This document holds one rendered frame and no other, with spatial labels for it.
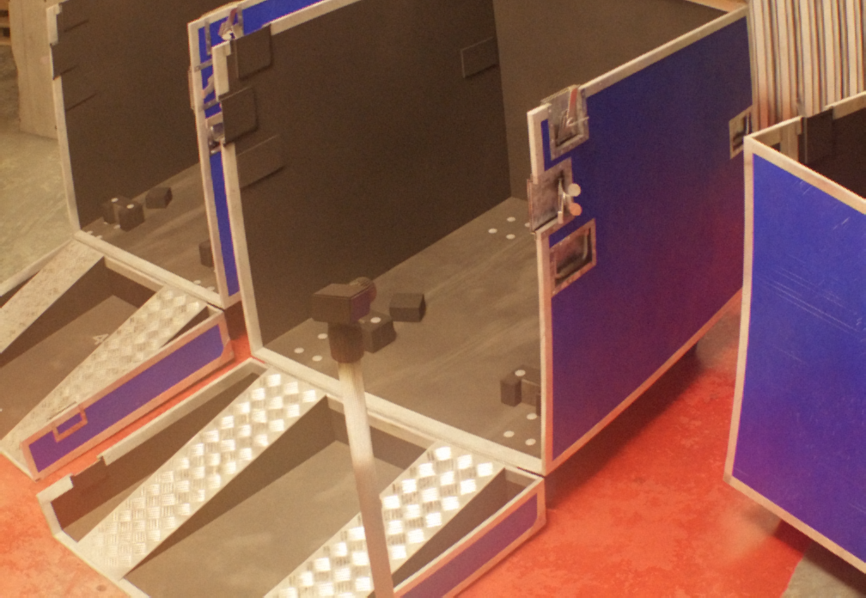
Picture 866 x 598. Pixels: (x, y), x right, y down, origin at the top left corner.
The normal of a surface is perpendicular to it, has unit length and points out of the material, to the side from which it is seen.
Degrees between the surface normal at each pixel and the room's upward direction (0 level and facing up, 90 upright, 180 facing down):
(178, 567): 2
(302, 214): 90
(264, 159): 90
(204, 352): 90
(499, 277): 0
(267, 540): 2
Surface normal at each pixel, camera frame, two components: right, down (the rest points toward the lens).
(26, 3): -0.60, 0.42
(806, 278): -0.84, 0.32
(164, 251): -0.08, -0.88
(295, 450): 0.75, 0.25
